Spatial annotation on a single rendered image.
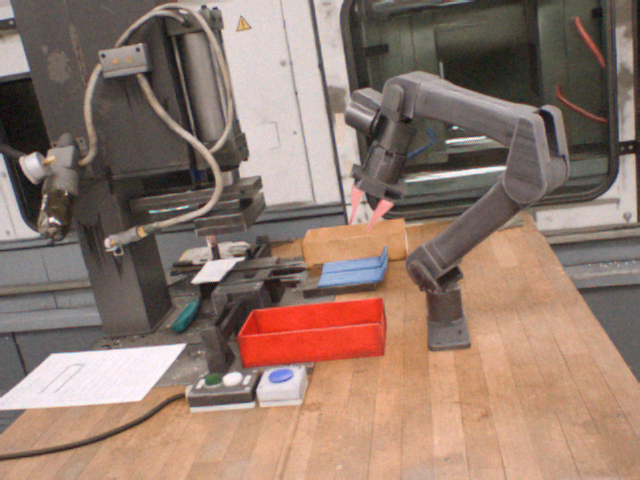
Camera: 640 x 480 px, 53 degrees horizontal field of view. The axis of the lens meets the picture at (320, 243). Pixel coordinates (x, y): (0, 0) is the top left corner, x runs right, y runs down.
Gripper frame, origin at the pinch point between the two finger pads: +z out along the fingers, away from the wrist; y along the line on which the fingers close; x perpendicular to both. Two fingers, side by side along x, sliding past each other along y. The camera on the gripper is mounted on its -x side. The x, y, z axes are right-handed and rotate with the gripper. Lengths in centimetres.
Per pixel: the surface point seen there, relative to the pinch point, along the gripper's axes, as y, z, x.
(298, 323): 3.8, 22.3, 2.0
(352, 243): -1.7, 16.5, -35.0
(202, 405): 13.3, 28.8, 26.9
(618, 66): -48, -43, -65
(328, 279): 0.9, 21.3, -20.5
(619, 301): -79, 14, -66
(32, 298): 91, 93, -78
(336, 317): -2.4, 18.3, 2.0
